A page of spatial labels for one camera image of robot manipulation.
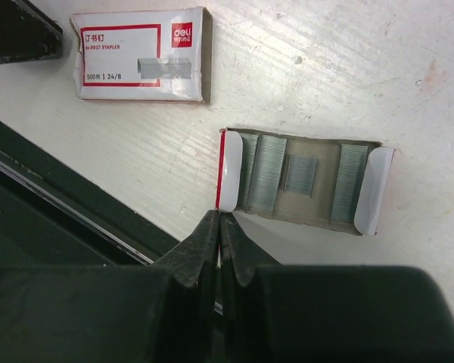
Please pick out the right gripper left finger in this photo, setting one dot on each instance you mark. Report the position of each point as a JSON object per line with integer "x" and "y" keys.
{"x": 159, "y": 313}

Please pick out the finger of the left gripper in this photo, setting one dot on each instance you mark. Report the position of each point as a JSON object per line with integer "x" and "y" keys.
{"x": 28, "y": 34}

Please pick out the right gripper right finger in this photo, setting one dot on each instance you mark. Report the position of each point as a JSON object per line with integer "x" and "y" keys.
{"x": 328, "y": 313}

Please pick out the short staple strip in tray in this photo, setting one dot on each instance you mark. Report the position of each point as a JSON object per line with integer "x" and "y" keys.
{"x": 301, "y": 175}

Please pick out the staple box tray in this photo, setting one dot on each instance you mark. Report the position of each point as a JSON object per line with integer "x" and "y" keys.
{"x": 333, "y": 184}

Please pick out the red staple box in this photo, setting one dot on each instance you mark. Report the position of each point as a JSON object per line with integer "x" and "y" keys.
{"x": 161, "y": 56}

